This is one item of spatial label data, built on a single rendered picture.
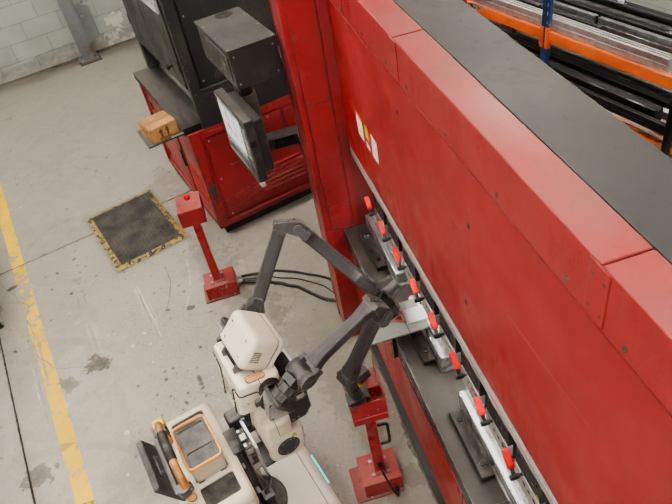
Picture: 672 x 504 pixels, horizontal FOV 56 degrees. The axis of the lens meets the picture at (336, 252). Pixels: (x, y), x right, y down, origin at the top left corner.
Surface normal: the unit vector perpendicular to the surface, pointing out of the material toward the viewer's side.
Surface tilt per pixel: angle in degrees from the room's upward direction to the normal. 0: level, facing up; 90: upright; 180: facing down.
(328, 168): 90
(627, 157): 0
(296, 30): 90
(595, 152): 0
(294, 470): 0
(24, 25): 90
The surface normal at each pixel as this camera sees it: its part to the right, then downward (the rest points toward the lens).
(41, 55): 0.50, 0.52
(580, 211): -0.15, -0.74
